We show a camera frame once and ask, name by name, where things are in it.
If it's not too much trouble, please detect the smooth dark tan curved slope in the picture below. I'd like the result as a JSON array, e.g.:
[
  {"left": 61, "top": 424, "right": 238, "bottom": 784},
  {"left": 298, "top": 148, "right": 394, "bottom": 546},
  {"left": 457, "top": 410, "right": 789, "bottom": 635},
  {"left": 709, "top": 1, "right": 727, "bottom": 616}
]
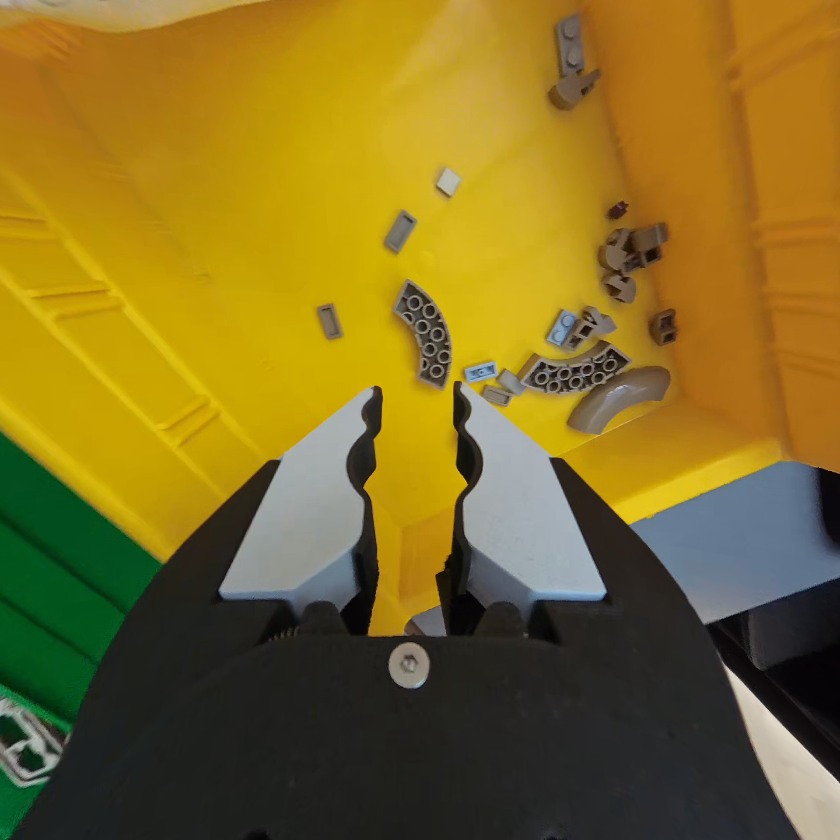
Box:
[{"left": 566, "top": 365, "right": 672, "bottom": 435}]

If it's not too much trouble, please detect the dark tan lego brick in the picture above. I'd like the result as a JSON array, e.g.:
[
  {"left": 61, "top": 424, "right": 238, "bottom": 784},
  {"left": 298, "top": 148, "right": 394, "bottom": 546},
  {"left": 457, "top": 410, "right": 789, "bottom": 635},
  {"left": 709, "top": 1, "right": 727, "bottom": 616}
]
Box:
[{"left": 630, "top": 222, "right": 669, "bottom": 266}]

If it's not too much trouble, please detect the green plastic bin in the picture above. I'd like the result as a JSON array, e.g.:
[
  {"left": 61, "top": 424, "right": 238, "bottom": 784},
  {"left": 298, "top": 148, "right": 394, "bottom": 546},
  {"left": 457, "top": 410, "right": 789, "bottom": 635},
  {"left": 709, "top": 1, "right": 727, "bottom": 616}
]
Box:
[{"left": 0, "top": 430, "right": 165, "bottom": 840}]

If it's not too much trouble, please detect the dark tan angled lego piece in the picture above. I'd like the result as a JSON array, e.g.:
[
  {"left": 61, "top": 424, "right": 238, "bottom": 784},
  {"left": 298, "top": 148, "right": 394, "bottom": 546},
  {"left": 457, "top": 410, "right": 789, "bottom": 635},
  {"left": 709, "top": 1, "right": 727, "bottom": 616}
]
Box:
[{"left": 567, "top": 305, "right": 618, "bottom": 349}]

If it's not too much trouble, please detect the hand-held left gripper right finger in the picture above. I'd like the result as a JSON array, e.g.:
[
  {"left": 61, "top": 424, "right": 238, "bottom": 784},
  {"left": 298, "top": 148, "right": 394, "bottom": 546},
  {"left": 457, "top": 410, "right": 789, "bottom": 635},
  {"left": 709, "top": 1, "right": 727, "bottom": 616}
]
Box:
[{"left": 438, "top": 382, "right": 608, "bottom": 621}]

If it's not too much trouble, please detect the yellow plastic bin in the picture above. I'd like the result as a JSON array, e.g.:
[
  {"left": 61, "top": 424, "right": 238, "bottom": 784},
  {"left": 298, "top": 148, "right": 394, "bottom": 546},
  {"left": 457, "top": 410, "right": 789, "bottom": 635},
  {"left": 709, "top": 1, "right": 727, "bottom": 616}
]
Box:
[{"left": 0, "top": 0, "right": 840, "bottom": 637}]

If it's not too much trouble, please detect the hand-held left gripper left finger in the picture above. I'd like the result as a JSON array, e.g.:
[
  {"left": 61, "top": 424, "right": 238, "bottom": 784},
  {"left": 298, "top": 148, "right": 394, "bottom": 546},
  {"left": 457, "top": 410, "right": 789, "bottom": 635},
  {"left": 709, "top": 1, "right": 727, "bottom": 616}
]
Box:
[{"left": 218, "top": 386, "right": 383, "bottom": 631}]

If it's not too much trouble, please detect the dark tan curved arch brick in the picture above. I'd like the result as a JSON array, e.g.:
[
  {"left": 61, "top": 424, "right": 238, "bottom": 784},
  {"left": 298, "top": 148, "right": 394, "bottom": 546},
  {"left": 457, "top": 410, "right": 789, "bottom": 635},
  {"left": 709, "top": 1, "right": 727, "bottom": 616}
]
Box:
[
  {"left": 518, "top": 341, "right": 632, "bottom": 396},
  {"left": 392, "top": 279, "right": 454, "bottom": 391}
]

